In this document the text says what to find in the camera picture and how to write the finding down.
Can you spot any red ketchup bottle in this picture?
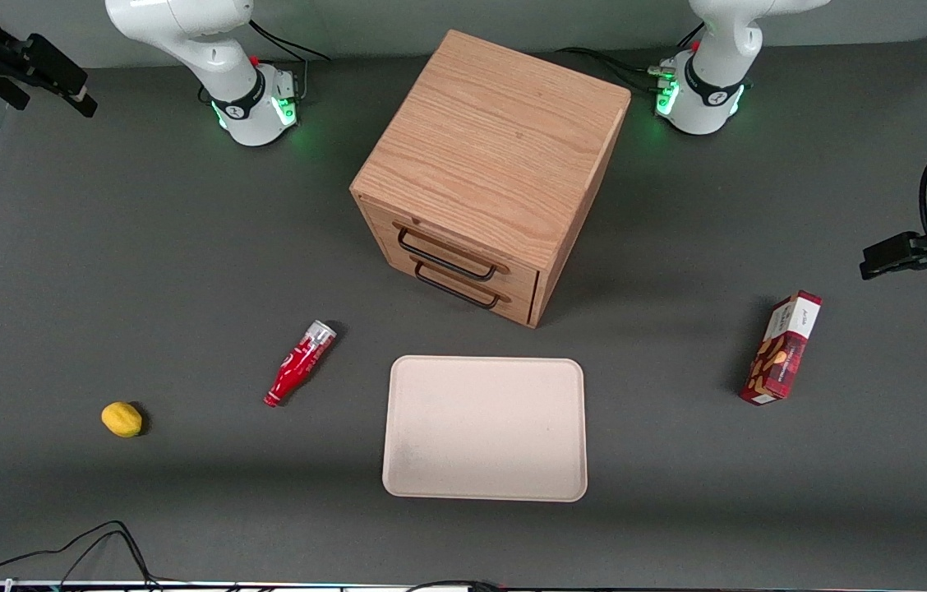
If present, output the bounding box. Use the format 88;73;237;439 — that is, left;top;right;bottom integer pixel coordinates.
263;320;338;409

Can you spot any beige rectangular tray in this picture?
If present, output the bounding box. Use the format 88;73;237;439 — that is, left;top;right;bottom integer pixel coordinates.
381;354;589;503

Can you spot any red plaid cookie box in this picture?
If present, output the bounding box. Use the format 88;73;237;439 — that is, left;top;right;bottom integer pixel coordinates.
739;290;823;406

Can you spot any yellow lemon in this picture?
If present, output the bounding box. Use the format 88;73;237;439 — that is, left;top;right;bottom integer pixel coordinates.
100;401;144;438

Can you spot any wooden drawer front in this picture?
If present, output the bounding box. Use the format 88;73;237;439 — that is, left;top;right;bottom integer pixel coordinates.
358;197;543;298
377;243;539;327

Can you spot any wooden drawer cabinet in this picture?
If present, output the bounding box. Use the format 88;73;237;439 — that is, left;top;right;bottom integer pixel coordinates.
349;29;632;330

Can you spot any black right arm base cable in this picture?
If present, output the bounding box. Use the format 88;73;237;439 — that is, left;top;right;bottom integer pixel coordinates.
248;20;333;101

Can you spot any black arm base cable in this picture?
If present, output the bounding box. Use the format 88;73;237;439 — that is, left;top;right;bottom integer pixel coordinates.
556;23;704;96
248;20;333;101

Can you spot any black left arm base cable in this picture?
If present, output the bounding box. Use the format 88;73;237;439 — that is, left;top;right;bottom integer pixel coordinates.
556;23;704;96

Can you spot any black metal drawer handle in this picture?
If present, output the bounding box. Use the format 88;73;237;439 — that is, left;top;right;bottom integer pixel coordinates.
414;261;504;311
396;226;500;283

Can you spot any black looping table-edge cable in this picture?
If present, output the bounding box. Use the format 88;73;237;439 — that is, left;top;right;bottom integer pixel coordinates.
0;520;164;591

